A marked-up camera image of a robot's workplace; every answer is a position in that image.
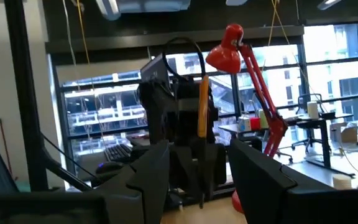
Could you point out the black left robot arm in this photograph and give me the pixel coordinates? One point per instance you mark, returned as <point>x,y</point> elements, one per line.
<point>154,105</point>

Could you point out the black keyboard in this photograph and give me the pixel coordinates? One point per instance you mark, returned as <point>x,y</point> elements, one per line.
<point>118,152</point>

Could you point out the white blue box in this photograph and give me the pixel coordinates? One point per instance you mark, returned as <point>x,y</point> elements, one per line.
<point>244,124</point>

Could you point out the black standing desk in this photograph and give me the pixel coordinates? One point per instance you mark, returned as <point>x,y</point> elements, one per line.
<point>322,124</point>

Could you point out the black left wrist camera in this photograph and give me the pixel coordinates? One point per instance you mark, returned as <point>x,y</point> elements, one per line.
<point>155,68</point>

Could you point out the cardboard box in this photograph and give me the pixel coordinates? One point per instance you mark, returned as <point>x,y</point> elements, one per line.
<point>348,134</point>

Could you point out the black office chair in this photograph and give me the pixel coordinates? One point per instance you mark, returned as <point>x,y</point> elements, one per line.
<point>304,99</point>

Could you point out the black rig post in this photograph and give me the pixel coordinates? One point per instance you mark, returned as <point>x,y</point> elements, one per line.
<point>23,93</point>

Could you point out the red cup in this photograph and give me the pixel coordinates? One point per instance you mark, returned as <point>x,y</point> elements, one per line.
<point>255,123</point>

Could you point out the green cylinder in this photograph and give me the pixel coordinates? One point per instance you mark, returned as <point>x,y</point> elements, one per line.
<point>263,118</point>

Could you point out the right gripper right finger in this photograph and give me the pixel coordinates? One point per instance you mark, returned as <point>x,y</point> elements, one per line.
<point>259,186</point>

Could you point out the black computer mouse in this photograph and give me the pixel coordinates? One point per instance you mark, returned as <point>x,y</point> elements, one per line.
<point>109,167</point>

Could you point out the white canister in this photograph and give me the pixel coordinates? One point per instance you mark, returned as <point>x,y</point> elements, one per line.
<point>312,110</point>

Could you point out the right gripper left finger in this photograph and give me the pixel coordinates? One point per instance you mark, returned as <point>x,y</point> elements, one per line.
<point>141,186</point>

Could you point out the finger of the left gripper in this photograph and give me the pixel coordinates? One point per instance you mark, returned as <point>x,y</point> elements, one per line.
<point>216,165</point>
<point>182,168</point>

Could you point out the white tape roll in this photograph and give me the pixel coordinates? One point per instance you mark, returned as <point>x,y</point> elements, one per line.
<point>342,182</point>

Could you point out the red desk lamp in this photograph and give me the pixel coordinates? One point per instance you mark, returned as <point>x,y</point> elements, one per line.
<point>259,87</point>

